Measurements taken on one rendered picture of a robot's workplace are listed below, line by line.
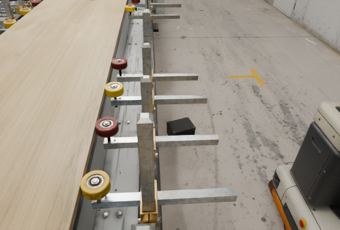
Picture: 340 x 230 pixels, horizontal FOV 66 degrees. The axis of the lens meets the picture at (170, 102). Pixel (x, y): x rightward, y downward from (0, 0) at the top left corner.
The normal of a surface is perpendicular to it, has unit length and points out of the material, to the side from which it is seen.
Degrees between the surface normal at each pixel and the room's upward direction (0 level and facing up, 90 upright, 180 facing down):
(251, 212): 0
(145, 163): 90
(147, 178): 90
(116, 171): 0
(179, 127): 0
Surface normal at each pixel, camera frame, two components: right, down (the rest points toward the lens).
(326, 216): 0.02, -0.82
